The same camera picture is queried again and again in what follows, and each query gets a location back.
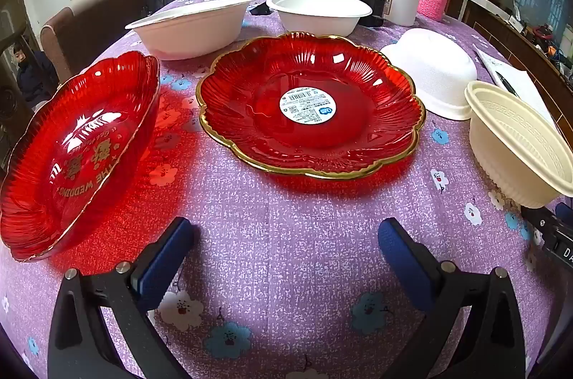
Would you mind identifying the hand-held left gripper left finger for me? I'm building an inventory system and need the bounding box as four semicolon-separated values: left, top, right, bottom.
47;216;196;379

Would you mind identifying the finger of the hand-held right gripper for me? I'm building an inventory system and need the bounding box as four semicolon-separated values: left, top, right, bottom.
520;202;573;272

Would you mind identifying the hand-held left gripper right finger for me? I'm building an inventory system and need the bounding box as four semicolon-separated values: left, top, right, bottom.
377;218;526;379

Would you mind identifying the cream plastic bowl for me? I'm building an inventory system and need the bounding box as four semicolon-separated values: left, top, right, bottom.
464;80;573;210

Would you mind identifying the red plate with gold lettering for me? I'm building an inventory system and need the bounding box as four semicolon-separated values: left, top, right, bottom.
0;51;161;262

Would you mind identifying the red plate with white sticker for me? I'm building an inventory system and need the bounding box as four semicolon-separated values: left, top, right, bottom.
196;31;426;180

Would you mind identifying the purple floral tablecloth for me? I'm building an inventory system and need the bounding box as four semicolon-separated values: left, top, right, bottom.
0;0;573;379

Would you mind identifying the white paper sheet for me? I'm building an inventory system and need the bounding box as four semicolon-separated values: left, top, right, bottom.
475;48;560;133

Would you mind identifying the black pen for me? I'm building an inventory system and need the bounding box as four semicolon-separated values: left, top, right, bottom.
490;68;520;97

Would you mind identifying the upturned white foam bowl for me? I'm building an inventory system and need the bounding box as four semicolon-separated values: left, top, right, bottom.
380;28;479;121

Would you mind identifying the wooden cabinet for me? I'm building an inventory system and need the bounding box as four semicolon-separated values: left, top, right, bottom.
463;0;573;129

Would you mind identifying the wide white paper bowl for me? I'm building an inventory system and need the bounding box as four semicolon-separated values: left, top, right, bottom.
125;0;257;61

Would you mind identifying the round white paper bowl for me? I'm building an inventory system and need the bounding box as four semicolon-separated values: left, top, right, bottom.
266;0;373;37

